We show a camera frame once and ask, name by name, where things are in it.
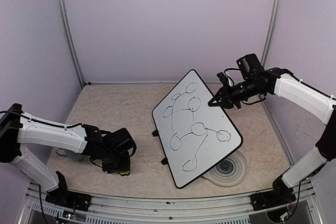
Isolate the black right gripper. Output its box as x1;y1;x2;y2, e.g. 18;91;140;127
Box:
208;76;265;109

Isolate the right aluminium frame post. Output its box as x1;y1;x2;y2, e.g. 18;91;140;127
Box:
261;0;281;67

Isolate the white whiteboard black frame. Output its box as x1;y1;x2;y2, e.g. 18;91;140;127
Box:
152;69;243;189

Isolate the left aluminium frame post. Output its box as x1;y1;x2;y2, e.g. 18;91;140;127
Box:
57;0;86;89

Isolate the yellow bone-shaped eraser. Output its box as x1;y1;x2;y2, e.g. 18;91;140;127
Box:
119;170;130;176

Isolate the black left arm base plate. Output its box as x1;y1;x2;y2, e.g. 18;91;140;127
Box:
45;191;92;212

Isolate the light blue mug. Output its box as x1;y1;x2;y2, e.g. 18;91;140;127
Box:
56;148;85;162

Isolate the aluminium frame post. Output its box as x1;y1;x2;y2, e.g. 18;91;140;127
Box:
57;0;86;89
261;0;281;67

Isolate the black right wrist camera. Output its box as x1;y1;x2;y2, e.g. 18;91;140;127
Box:
236;54;265;80

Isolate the front aluminium rail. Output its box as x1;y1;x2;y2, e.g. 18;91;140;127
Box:
19;180;325;224

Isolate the grey spiral pattern plate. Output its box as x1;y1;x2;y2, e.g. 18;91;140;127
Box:
202;151;250;187

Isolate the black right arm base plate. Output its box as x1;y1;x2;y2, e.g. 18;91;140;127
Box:
250;190;297;211

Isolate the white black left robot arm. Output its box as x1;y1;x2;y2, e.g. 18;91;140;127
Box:
1;103;136;206

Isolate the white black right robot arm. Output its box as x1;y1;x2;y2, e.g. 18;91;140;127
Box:
208;67;335;210

